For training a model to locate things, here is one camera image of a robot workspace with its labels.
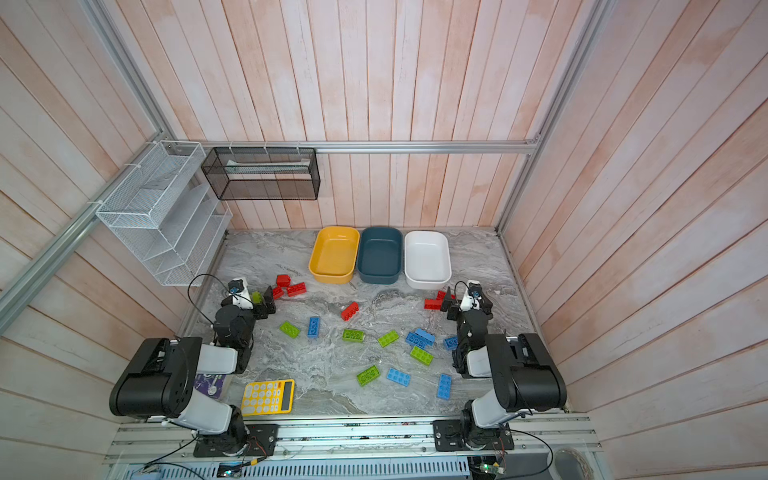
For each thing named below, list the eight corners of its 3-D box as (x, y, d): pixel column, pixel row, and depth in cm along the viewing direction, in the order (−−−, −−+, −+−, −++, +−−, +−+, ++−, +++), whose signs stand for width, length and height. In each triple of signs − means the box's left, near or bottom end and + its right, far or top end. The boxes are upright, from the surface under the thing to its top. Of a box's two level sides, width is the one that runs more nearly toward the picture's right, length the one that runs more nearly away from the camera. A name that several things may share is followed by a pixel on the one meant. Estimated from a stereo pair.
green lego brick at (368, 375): (361, 387, 84) (360, 385, 82) (356, 377, 85) (355, 375, 84) (380, 375, 86) (380, 373, 84) (375, 366, 88) (375, 364, 86)
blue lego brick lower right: (436, 397, 82) (438, 394, 80) (438, 374, 86) (440, 372, 84) (449, 400, 82) (451, 398, 80) (451, 377, 86) (452, 374, 84)
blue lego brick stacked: (406, 347, 91) (407, 344, 89) (405, 331, 94) (406, 328, 93) (434, 347, 91) (435, 344, 89) (432, 331, 94) (433, 328, 93)
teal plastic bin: (357, 283, 106) (356, 273, 101) (360, 236, 120) (359, 226, 116) (403, 283, 106) (405, 273, 101) (400, 236, 120) (401, 226, 116)
